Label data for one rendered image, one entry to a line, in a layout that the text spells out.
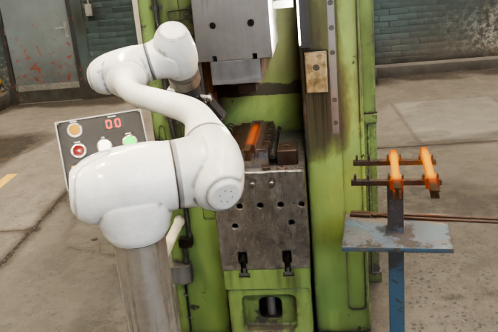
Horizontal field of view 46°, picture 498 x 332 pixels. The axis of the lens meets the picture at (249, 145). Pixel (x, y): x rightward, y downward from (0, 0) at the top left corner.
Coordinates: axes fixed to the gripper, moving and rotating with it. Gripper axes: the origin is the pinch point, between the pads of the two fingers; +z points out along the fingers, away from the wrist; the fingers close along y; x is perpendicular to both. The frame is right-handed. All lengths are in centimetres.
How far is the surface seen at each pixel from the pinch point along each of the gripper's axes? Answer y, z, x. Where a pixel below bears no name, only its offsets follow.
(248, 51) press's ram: 1, 24, -52
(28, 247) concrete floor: 164, 211, -10
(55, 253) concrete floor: 139, 204, -8
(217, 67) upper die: 13, 28, -46
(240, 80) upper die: 3, 33, -45
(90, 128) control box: 56, 36, -11
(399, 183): -64, 30, -11
